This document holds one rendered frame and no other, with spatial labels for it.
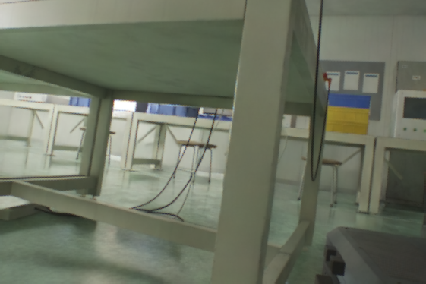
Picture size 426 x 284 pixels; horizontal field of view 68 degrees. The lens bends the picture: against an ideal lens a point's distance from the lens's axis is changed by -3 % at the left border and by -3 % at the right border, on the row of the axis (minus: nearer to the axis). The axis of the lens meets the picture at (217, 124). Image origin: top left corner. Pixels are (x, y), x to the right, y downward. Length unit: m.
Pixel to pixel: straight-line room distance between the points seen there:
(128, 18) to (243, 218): 0.43
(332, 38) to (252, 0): 5.09
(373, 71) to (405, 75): 0.60
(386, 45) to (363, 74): 0.57
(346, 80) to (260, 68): 4.91
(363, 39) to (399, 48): 0.54
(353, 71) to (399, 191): 1.91
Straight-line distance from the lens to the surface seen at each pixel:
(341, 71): 5.45
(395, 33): 5.70
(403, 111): 3.73
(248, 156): 0.51
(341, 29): 5.69
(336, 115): 3.64
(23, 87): 2.84
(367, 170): 3.43
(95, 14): 0.74
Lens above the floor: 0.44
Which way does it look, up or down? 4 degrees up
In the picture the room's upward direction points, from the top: 8 degrees clockwise
